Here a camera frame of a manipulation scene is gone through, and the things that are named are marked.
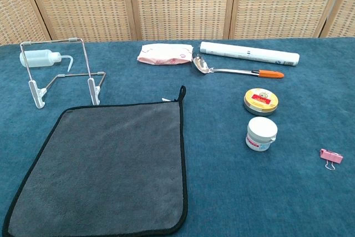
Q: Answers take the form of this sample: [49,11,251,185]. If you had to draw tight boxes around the blue grey towel black trim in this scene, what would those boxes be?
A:
[2,85,189,237]

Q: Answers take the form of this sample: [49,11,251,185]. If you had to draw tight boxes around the pink white tissue pack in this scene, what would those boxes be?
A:
[136,43,194,66]

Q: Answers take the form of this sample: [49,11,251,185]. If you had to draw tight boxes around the round yellow red tin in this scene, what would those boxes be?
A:
[243,87,280,117]

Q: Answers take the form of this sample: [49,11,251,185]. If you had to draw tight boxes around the blue carpet table cover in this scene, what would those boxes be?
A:
[0,36,355,237]

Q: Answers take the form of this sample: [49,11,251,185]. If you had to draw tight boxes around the white plastic jar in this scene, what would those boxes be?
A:
[245,117,278,153]

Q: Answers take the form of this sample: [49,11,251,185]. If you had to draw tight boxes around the white paper roll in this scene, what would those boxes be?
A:
[200,41,301,67]

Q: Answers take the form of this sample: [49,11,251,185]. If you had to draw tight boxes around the woven rattan folding screen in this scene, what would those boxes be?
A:
[0,0,355,46]

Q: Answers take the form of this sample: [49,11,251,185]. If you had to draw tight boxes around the translucent plastic wash bottle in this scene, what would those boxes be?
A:
[19,49,74,73]

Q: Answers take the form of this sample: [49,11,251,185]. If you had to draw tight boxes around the pink binder clip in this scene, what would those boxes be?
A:
[319,148,344,171]

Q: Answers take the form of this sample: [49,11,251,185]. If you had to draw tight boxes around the steel ladle orange handle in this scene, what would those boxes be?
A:
[192,54,285,79]

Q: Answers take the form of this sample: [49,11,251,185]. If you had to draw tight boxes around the metal wire rack white clips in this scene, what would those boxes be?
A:
[20,37,107,109]

